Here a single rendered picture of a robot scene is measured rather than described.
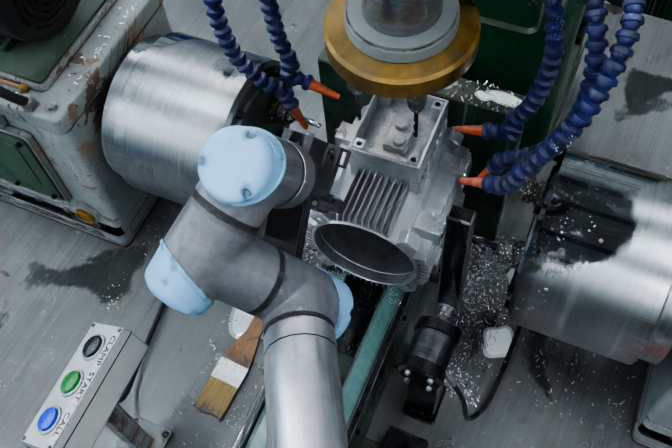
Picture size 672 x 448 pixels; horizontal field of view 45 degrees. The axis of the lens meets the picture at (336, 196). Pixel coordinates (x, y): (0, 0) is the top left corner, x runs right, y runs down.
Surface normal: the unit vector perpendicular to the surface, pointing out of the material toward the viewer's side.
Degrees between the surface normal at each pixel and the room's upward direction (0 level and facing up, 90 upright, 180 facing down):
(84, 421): 60
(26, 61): 0
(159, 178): 77
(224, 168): 30
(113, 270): 0
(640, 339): 69
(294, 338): 12
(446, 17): 0
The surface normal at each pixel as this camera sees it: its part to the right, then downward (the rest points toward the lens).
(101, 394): 0.76, 0.00
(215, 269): 0.40, 0.36
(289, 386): -0.39, -0.62
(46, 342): -0.06, -0.52
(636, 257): -0.22, -0.14
